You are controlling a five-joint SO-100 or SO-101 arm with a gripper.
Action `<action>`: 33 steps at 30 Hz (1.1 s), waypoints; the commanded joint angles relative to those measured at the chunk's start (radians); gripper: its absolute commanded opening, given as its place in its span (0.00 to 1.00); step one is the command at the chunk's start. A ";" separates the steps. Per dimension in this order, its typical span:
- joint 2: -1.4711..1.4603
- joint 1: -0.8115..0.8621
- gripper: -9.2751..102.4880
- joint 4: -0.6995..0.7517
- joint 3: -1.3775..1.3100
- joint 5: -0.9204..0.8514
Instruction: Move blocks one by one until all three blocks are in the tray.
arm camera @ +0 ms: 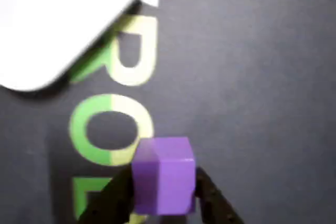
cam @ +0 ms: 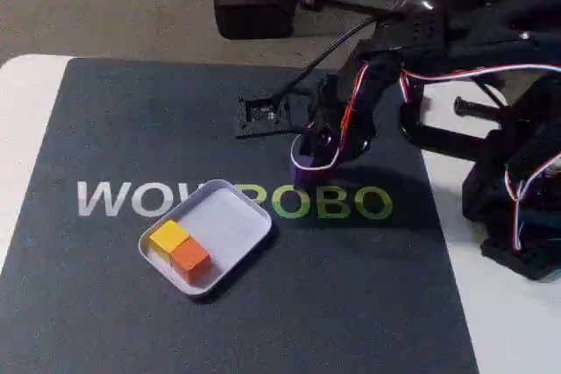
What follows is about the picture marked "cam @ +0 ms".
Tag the white rectangular tray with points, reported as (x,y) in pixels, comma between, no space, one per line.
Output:
(228,220)

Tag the purple cube block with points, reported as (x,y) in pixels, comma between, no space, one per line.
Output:
(307,174)

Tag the orange cube block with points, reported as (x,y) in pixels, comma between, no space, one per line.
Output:
(189,256)

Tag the black table clamp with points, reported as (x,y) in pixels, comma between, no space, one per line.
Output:
(442,137)

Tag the yellow cube block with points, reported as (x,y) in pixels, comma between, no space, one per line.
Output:
(168,234)

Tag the black square camera box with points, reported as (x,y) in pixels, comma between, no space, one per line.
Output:
(263,113)

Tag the black WOWROBO desk mat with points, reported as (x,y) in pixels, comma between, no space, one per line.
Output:
(131,129)

